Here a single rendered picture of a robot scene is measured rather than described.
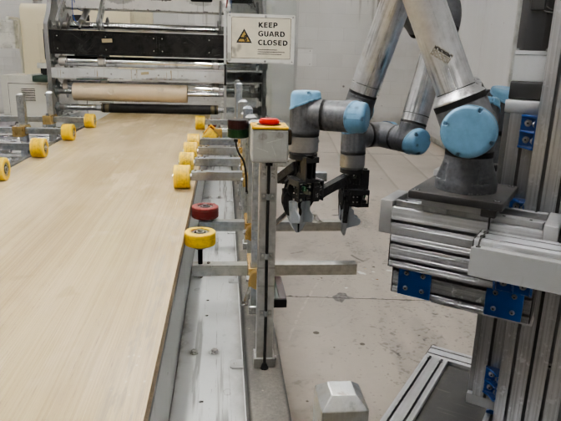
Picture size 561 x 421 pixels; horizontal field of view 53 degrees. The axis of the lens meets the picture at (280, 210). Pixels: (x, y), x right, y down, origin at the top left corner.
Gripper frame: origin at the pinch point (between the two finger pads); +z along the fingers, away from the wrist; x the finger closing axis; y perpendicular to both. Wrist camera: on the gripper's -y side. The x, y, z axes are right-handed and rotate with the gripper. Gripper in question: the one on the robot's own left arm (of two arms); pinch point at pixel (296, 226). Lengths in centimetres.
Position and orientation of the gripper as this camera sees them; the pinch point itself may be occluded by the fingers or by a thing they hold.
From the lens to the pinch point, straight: 149.4
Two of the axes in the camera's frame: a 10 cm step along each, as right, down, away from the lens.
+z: -0.3, 9.6, 2.7
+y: 4.3, 2.5, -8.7
